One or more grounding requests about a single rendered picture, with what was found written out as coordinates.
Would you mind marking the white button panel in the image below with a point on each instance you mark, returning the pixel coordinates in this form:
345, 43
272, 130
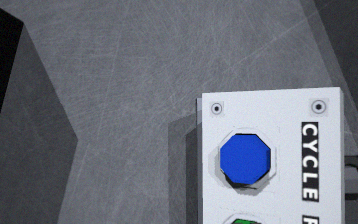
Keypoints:
273, 157

